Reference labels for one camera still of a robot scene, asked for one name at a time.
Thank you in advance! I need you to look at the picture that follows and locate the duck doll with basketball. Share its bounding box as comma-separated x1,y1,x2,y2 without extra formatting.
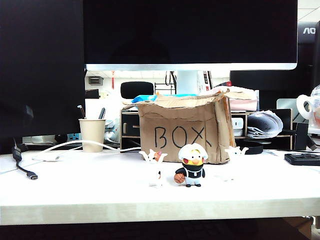
174,142,209,188

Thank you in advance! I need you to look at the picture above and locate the cardboard box marked BOX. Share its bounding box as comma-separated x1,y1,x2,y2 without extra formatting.
122,87,237,165

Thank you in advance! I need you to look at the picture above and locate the calico cat doll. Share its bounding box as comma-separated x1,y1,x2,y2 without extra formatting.
138,148,168,188

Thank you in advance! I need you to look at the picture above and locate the white cat doll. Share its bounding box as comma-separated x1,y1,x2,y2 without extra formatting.
224,146,250,182

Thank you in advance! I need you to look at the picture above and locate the small black box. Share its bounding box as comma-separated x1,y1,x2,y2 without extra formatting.
292,121,310,151

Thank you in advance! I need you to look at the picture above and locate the blue plastic bag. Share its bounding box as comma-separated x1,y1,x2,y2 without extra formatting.
131,93,198,104

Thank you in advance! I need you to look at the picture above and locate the black wooden desk organizer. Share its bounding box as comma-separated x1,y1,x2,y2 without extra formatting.
119,108,293,151

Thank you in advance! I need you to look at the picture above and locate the black chair headrest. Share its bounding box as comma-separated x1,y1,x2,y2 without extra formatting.
120,81,155,100

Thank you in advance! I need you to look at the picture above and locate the white monitor stand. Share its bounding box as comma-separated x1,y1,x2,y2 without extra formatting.
176,70,199,95

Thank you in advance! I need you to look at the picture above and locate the beige paper cup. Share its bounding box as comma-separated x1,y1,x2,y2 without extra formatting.
78,118,107,153

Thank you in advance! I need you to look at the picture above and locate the white charger block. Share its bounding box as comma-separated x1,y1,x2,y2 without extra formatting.
231,117,244,130

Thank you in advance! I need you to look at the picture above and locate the silver-tipped pen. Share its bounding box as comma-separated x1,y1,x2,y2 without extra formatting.
76,104,87,120

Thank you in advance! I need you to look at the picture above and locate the pink and white paper pile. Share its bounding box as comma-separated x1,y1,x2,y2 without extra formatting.
227,86,260,112

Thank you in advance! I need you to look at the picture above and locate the large silver-bezel monitor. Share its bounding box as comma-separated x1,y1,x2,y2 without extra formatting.
82,0,299,72

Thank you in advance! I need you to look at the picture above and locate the black round band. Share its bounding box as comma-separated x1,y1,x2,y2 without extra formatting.
243,141,264,155

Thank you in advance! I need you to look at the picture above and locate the black round knob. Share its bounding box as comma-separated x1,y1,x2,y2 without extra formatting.
54,133,69,144

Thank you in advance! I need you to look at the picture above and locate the curled paper stack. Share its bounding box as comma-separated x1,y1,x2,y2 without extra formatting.
246,109,284,140

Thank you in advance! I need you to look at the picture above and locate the grey power strip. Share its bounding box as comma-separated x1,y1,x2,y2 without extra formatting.
22,132,83,145

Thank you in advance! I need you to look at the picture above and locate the black monitor screen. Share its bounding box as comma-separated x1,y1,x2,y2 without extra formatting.
0,0,86,155

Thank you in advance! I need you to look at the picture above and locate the black flat tray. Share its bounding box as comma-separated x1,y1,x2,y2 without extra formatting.
284,152,320,166

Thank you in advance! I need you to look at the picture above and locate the white teapot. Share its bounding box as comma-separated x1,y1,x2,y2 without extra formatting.
296,84,320,135

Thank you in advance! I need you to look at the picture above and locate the black AOC monitor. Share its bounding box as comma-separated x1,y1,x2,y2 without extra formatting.
297,21,320,85

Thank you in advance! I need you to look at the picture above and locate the black wire rack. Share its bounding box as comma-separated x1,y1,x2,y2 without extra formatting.
154,82,177,95

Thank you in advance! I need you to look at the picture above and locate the grey wall box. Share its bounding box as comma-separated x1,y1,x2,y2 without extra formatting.
88,76,104,86

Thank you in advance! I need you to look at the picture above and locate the white cable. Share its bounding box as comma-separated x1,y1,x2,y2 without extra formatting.
32,139,142,161

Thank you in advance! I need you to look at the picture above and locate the black USB-C cable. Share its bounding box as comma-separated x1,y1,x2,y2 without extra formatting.
11,143,39,181

